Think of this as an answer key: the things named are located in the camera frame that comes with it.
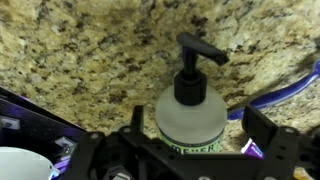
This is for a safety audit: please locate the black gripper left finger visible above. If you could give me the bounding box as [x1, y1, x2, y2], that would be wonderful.
[61, 104, 158, 180]

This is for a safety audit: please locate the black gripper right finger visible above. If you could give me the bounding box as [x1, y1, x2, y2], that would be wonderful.
[241, 105, 320, 180]

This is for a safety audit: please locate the green label hand soap bottle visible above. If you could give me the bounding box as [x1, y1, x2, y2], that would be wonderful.
[154, 31, 231, 155]

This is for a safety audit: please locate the blue razor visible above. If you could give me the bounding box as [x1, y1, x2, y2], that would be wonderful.
[227, 59, 320, 121]

